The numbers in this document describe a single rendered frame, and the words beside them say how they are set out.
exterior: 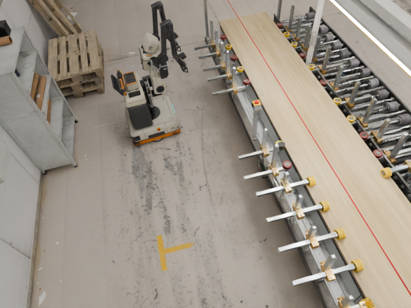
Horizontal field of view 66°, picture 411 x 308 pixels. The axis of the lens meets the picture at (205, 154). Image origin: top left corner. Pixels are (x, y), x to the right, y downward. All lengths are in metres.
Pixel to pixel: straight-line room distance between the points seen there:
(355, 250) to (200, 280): 1.54
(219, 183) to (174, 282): 1.27
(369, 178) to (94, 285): 2.86
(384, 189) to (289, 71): 1.73
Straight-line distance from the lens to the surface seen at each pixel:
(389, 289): 2.69
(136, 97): 3.92
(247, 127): 3.53
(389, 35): 1.85
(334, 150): 3.19
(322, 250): 2.95
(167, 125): 4.26
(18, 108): 3.90
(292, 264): 3.52
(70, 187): 4.40
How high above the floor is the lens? 3.29
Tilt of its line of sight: 52 degrees down
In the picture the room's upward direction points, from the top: 7 degrees counter-clockwise
